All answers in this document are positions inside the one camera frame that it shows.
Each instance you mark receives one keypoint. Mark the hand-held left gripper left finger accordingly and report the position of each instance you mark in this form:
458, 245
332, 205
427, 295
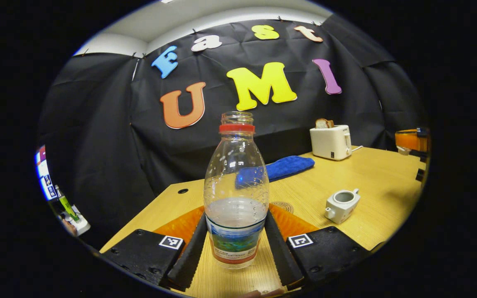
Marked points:
189, 260

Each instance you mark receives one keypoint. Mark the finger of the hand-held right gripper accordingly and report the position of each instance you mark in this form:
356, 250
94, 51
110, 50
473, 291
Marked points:
410, 140
420, 174

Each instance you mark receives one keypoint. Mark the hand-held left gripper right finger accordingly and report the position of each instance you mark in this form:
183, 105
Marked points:
282, 258

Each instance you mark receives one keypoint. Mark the round brown coaster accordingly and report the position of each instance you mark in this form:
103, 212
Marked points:
283, 207

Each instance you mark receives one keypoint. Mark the clear plastic water bottle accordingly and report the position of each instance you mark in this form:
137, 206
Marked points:
236, 215

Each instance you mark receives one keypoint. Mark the white ceramic teacup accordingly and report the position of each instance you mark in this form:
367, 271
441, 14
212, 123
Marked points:
340, 207

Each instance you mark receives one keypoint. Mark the green bottle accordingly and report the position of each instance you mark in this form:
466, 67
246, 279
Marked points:
66, 203

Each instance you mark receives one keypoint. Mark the white toaster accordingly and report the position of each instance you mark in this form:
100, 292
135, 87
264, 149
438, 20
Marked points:
329, 142

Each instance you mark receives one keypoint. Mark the blue towel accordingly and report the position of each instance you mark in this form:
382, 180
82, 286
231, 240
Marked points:
290, 166

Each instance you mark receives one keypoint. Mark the white side table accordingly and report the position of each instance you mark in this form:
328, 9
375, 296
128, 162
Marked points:
82, 225

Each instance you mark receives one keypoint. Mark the computer monitor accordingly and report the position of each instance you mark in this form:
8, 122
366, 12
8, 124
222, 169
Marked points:
44, 174

